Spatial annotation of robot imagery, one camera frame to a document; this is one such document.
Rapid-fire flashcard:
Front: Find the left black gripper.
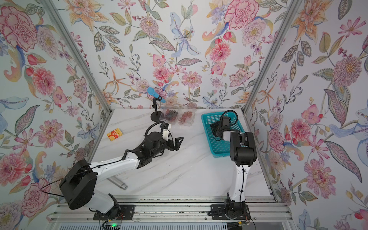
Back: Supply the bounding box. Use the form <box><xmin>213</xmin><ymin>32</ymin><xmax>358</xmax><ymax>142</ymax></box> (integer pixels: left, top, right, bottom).
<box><xmin>151</xmin><ymin>134</ymin><xmax>185</xmax><ymax>158</ymax></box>

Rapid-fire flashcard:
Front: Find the teal plastic mesh basket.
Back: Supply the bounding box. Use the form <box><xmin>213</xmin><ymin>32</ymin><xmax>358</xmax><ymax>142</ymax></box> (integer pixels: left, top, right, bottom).
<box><xmin>201</xmin><ymin>110</ymin><xmax>244</xmax><ymax>158</ymax></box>

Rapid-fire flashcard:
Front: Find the clear clamshell container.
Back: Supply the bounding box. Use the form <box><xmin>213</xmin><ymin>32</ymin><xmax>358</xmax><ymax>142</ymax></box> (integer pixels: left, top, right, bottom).
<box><xmin>178</xmin><ymin>109</ymin><xmax>196</xmax><ymax>127</ymax></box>
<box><xmin>160</xmin><ymin>108</ymin><xmax>179</xmax><ymax>125</ymax></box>

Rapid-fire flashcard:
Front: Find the clear clamshell container front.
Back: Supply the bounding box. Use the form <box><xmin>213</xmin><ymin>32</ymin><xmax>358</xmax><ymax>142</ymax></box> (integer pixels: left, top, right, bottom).
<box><xmin>160</xmin><ymin>108</ymin><xmax>179</xmax><ymax>125</ymax></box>

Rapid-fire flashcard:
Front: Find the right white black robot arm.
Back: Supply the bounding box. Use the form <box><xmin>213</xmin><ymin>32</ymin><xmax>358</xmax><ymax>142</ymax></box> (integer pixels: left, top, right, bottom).
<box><xmin>208</xmin><ymin>110</ymin><xmax>257</xmax><ymax>221</ymax></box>

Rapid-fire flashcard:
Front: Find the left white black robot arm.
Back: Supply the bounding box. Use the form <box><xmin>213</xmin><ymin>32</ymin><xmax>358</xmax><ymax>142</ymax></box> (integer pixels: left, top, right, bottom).
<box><xmin>59</xmin><ymin>121</ymin><xmax>184</xmax><ymax>220</ymax></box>

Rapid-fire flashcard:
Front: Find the blue microphone on black stand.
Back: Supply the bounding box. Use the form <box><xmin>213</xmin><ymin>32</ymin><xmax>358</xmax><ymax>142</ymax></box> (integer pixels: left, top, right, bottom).
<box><xmin>147</xmin><ymin>87</ymin><xmax>166</xmax><ymax>122</ymax></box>

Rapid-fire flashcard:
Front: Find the orange yellow snack packet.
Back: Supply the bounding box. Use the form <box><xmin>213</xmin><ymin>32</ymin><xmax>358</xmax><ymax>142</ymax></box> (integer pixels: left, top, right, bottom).
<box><xmin>107</xmin><ymin>128</ymin><xmax>123</xmax><ymax>141</ymax></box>

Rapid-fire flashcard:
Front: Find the grey metal cylinder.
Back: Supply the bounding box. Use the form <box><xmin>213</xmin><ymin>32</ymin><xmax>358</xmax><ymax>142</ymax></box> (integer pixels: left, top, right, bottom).
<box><xmin>108</xmin><ymin>176</ymin><xmax>128</xmax><ymax>190</ymax></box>

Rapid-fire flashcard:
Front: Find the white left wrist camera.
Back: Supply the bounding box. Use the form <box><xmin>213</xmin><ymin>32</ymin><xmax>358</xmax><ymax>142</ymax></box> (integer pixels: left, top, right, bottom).
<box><xmin>162</xmin><ymin>123</ymin><xmax>171</xmax><ymax>141</ymax></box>

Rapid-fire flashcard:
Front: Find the aluminium rail base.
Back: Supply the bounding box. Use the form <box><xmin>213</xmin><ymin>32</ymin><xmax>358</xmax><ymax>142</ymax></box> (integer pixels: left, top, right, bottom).
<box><xmin>47</xmin><ymin>195</ymin><xmax>296</xmax><ymax>230</ymax></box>

